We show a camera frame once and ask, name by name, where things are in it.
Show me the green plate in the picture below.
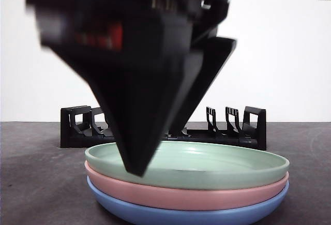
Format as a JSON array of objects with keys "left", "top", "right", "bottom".
[{"left": 84, "top": 141, "right": 290, "bottom": 191}]

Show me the pink plate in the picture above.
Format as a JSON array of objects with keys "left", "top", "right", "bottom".
[{"left": 84, "top": 161, "right": 290, "bottom": 212}]

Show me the blue plate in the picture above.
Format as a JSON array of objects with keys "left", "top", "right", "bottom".
[{"left": 86, "top": 175, "right": 290, "bottom": 225}]

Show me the black plastic dish rack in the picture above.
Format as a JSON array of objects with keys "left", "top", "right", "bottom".
[{"left": 59, "top": 105, "right": 267, "bottom": 151}]

